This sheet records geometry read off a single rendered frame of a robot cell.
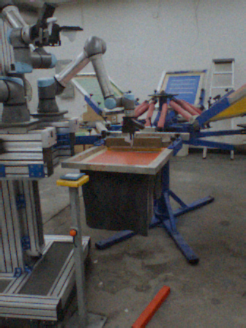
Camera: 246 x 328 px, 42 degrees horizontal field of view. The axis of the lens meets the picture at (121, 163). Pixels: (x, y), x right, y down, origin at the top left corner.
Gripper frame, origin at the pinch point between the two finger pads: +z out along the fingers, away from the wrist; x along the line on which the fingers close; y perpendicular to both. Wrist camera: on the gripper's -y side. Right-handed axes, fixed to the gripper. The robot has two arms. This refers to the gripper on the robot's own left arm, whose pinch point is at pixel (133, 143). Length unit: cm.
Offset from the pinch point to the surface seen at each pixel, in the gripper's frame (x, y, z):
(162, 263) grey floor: -14, -18, 101
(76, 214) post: 70, 10, 26
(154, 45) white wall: -422, 92, -108
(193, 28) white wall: -422, 19, -131
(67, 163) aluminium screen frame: 51, 25, 3
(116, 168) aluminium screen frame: 51, -7, 3
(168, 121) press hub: -87, -7, -5
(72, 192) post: 70, 11, 13
